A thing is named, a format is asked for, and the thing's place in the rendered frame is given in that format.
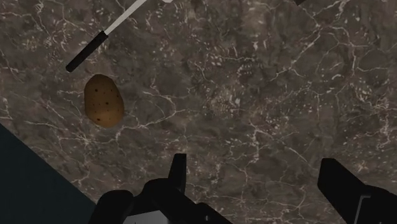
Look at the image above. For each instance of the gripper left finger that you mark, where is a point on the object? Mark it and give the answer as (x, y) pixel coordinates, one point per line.
(173, 195)

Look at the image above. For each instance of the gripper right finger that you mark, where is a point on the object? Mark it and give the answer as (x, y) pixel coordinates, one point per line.
(344, 189)

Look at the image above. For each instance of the brown potato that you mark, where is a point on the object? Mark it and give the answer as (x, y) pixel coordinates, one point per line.
(104, 100)

